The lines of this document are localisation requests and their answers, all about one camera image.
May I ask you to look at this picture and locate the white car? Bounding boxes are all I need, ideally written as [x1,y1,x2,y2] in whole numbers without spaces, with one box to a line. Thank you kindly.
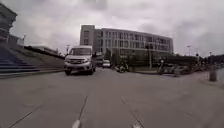
[102,59,112,69]

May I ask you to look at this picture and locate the parked motorbike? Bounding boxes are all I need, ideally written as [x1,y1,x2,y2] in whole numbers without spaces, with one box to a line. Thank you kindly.
[114,61,130,74]

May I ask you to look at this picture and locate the large grey multi-storey building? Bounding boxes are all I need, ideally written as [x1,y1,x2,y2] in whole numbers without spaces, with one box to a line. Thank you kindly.
[79,24,175,65]

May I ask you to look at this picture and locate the grey paved plaza ground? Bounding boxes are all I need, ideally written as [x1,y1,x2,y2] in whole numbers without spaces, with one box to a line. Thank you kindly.
[0,67,224,128]

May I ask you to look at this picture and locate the silver minivan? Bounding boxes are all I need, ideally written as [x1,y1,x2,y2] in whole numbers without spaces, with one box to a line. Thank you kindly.
[63,45,98,76]

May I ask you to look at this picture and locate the pole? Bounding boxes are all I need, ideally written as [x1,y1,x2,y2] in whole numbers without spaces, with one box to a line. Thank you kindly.
[148,44,153,70]

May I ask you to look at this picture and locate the wide outdoor stairs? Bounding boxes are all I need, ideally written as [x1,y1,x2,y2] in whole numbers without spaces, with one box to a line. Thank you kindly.
[0,45,65,80]

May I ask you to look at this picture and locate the grey bollard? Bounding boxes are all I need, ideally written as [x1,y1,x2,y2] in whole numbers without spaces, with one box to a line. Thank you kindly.
[208,64,218,83]

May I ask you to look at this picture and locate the building beside stairs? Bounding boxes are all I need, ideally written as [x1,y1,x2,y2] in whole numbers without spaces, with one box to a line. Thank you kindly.
[0,2,19,45]

